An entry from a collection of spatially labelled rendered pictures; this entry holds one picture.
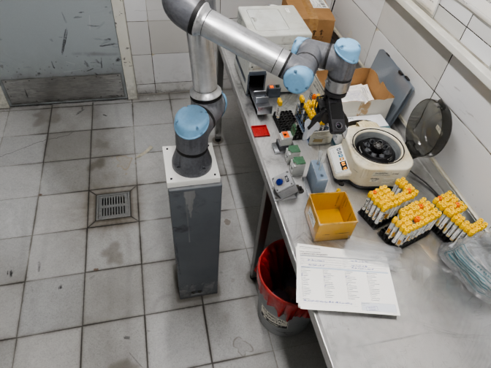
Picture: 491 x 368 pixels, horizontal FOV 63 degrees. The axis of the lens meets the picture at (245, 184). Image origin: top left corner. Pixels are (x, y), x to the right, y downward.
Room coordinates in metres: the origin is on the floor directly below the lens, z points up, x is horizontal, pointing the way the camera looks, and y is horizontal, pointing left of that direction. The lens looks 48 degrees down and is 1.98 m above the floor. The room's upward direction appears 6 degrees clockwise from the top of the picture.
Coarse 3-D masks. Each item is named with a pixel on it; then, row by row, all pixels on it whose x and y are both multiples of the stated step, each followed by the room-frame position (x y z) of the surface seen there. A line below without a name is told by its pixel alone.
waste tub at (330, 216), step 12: (336, 192) 0.92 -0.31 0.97; (312, 204) 0.86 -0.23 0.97; (324, 204) 0.91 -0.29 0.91; (336, 204) 0.92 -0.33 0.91; (348, 204) 0.88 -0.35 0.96; (312, 216) 0.83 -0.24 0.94; (324, 216) 0.88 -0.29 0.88; (336, 216) 0.89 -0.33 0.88; (348, 216) 0.86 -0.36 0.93; (312, 228) 0.81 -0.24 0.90; (324, 228) 0.78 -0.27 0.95; (336, 228) 0.79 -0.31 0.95; (348, 228) 0.80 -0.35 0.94; (324, 240) 0.78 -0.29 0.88
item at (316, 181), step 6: (312, 162) 1.06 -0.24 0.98; (312, 168) 1.04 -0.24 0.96; (318, 168) 1.03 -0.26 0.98; (312, 174) 1.02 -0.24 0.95; (318, 174) 1.00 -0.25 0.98; (324, 174) 1.00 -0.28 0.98; (306, 180) 1.05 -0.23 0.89; (312, 180) 1.01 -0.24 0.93; (318, 180) 0.97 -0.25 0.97; (324, 180) 0.98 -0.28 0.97; (306, 186) 1.02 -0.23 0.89; (312, 186) 1.00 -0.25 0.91; (318, 186) 0.97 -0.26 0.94; (324, 186) 0.98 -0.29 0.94; (312, 192) 0.98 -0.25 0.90; (318, 192) 0.97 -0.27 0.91; (324, 192) 1.00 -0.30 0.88
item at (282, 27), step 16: (240, 16) 1.76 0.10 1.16; (256, 16) 1.74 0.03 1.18; (272, 16) 1.76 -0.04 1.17; (288, 16) 1.78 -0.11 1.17; (256, 32) 1.60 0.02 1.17; (272, 32) 1.61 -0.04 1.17; (288, 32) 1.63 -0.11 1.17; (304, 32) 1.64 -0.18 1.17; (288, 48) 1.61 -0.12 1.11; (240, 64) 1.70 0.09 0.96; (256, 80) 1.69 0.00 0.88; (272, 80) 1.60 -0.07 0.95; (272, 96) 1.57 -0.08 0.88
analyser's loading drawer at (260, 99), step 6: (252, 84) 1.60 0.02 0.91; (258, 84) 1.61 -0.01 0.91; (252, 90) 1.56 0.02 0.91; (258, 90) 1.56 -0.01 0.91; (252, 96) 1.51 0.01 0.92; (258, 96) 1.51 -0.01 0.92; (264, 96) 1.51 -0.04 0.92; (258, 102) 1.46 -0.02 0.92; (264, 102) 1.47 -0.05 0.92; (258, 108) 1.40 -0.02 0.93; (264, 108) 1.41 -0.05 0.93; (270, 108) 1.42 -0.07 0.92; (258, 114) 1.41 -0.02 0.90
